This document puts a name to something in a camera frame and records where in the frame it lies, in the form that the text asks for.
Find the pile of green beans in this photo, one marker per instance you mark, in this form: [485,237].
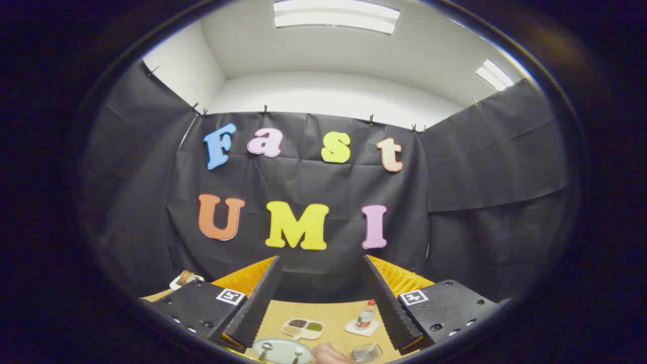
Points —
[314,326]

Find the small ceiling light panel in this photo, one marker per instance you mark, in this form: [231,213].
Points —
[494,75]

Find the bread slice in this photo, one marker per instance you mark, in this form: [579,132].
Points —
[186,277]

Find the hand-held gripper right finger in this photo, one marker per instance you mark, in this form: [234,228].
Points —
[386,303]

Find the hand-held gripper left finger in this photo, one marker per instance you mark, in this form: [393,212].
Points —
[255,303]

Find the clear bottle with red cap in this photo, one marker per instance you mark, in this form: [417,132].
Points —
[365,317]

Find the pile of yellow soybeans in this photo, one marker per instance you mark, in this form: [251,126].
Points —
[292,330]

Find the white toaster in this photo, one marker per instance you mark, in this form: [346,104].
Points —
[175,283]

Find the pile of red beans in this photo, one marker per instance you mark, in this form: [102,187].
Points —
[297,323]

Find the white divided dish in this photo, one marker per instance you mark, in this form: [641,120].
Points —
[309,334]

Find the light green round plate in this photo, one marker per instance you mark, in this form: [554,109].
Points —
[282,349]

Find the large ceiling light panel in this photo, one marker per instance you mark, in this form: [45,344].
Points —
[336,15]

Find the white square coaster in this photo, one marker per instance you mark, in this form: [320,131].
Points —
[354,328]

